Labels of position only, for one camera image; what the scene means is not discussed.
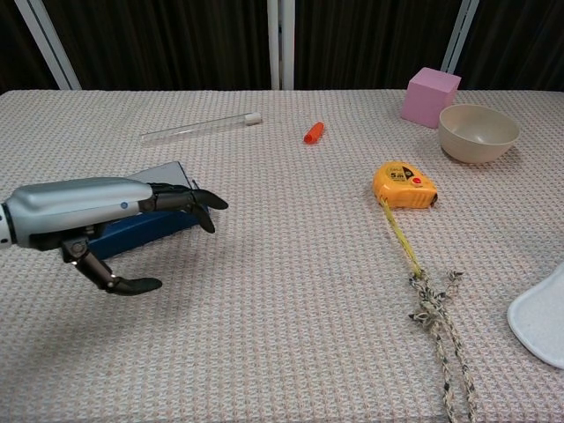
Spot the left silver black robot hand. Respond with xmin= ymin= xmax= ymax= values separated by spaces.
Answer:
xmin=1 ymin=175 xmax=229 ymax=297

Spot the blue glasses case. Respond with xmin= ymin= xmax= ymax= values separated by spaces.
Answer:
xmin=85 ymin=160 xmax=204 ymax=261

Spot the clear glass test tube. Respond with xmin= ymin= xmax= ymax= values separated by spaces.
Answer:
xmin=139 ymin=112 xmax=263 ymax=145

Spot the black pleated curtain panel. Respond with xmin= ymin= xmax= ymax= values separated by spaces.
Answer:
xmin=456 ymin=0 xmax=564 ymax=93
xmin=41 ymin=0 xmax=271 ymax=92
xmin=293 ymin=0 xmax=464 ymax=92
xmin=0 ymin=0 xmax=61 ymax=94

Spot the pink woven tablecloth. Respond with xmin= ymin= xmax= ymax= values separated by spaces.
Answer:
xmin=0 ymin=89 xmax=564 ymax=423

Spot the small orange plastic cap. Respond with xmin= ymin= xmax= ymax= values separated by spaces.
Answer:
xmin=302 ymin=122 xmax=326 ymax=145

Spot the yellow tape measure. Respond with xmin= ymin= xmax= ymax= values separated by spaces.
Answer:
xmin=372 ymin=160 xmax=439 ymax=278

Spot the pink foam cube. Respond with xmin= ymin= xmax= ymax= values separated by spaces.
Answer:
xmin=400 ymin=66 xmax=463 ymax=130

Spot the beige round bowl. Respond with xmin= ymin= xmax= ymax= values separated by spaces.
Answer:
xmin=437 ymin=103 xmax=522 ymax=165

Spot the white disposable slipper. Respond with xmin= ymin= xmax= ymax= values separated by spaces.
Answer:
xmin=506 ymin=261 xmax=564 ymax=370

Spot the white metal frame post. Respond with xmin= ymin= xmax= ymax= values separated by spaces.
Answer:
xmin=12 ymin=0 xmax=83 ymax=92
xmin=266 ymin=0 xmax=296 ymax=92
xmin=440 ymin=0 xmax=480 ymax=75

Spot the braided beige black rope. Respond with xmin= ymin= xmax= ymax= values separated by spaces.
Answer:
xmin=407 ymin=268 xmax=480 ymax=423

